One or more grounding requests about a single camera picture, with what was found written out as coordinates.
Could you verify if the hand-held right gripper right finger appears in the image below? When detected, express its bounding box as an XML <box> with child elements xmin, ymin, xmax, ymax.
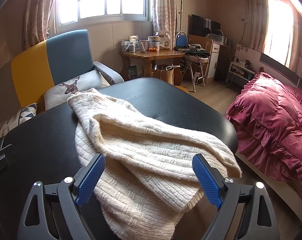
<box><xmin>191</xmin><ymin>153</ymin><xmax>281</xmax><ymax>240</ymax></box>

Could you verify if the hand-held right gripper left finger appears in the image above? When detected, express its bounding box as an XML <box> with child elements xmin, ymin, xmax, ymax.
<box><xmin>16</xmin><ymin>153</ymin><xmax>106</xmax><ymax>240</ymax></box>

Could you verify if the cream knitted sweater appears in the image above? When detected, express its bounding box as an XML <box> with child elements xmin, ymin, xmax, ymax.
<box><xmin>67</xmin><ymin>87</ymin><xmax>242</xmax><ymax>240</ymax></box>

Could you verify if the triangle print pillow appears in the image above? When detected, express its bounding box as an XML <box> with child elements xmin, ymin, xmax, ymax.
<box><xmin>0</xmin><ymin>102</ymin><xmax>39</xmax><ymax>140</ymax></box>

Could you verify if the red ruffled quilt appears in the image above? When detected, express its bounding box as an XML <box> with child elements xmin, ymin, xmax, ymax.
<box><xmin>226</xmin><ymin>72</ymin><xmax>302</xmax><ymax>188</ymax></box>

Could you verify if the deer print pillow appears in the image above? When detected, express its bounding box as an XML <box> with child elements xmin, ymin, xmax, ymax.
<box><xmin>43</xmin><ymin>70</ymin><xmax>111</xmax><ymax>110</ymax></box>

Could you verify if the brown paper bag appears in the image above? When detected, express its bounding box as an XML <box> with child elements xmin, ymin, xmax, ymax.
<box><xmin>151</xmin><ymin>64</ymin><xmax>180</xmax><ymax>84</ymax></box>

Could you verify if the low bedside shelf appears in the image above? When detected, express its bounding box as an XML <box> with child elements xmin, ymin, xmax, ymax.
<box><xmin>227</xmin><ymin>60</ymin><xmax>256</xmax><ymax>83</ymax></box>

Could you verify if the white cabinet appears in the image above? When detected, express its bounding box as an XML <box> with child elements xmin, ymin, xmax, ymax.
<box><xmin>206</xmin><ymin>41</ymin><xmax>221</xmax><ymax>79</ymax></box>

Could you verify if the yellow blue grey sofa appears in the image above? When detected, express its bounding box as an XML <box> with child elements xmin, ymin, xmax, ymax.
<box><xmin>0</xmin><ymin>29</ymin><xmax>125</xmax><ymax>135</ymax></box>

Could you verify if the bed with dark headboard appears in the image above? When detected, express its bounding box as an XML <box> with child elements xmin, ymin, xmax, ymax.
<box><xmin>234</xmin><ymin>44</ymin><xmax>302</xmax><ymax>233</ymax></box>

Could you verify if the wooden side table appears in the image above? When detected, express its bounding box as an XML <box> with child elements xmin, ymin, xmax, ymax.
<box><xmin>119</xmin><ymin>47</ymin><xmax>185</xmax><ymax>85</ymax></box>

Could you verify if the blue chair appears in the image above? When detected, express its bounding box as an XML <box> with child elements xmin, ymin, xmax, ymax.
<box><xmin>175</xmin><ymin>31</ymin><xmax>187</xmax><ymax>52</ymax></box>

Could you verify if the clear plastic bag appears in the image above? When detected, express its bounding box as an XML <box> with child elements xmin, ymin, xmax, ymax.
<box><xmin>207</xmin><ymin>32</ymin><xmax>232</xmax><ymax>45</ymax></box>

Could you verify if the large tin can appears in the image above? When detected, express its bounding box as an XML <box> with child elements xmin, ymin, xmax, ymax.
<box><xmin>148</xmin><ymin>36</ymin><xmax>160</xmax><ymax>52</ymax></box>

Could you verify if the pink patterned curtain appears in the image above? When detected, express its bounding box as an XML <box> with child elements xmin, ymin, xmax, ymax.
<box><xmin>249</xmin><ymin>0</ymin><xmax>270</xmax><ymax>53</ymax></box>
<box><xmin>150</xmin><ymin>0</ymin><xmax>179</xmax><ymax>45</ymax></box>
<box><xmin>22</xmin><ymin>0</ymin><xmax>60</xmax><ymax>50</ymax></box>

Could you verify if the black television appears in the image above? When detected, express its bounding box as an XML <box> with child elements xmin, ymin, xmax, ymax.
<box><xmin>191</xmin><ymin>14</ymin><xmax>221</xmax><ymax>38</ymax></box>

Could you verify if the small bright window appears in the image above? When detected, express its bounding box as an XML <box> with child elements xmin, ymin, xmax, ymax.
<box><xmin>263</xmin><ymin>0</ymin><xmax>295</xmax><ymax>68</ymax></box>

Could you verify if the metal pole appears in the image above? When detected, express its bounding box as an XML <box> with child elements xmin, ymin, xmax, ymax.
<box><xmin>179</xmin><ymin>0</ymin><xmax>185</xmax><ymax>48</ymax></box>

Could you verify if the large barred window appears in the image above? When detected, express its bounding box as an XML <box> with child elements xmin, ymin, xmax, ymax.
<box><xmin>55</xmin><ymin>0</ymin><xmax>154</xmax><ymax>28</ymax></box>

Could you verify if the white frame stool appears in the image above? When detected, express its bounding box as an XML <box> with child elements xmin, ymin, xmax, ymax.
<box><xmin>183</xmin><ymin>52</ymin><xmax>211</xmax><ymax>93</ymax></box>

